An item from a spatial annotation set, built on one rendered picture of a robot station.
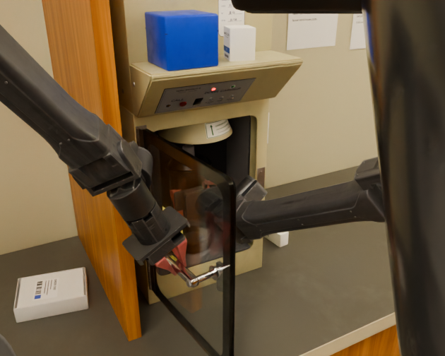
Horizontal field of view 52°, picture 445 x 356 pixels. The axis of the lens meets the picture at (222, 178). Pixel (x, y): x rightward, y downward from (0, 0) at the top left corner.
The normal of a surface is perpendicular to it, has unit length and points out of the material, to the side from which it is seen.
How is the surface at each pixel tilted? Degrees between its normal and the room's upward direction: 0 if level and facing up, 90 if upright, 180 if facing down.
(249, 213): 35
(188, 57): 90
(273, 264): 0
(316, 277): 0
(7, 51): 67
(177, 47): 90
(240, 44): 90
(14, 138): 90
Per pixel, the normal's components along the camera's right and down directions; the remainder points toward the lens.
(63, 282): 0.00, -0.91
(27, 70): 0.92, -0.32
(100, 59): 0.48, 0.37
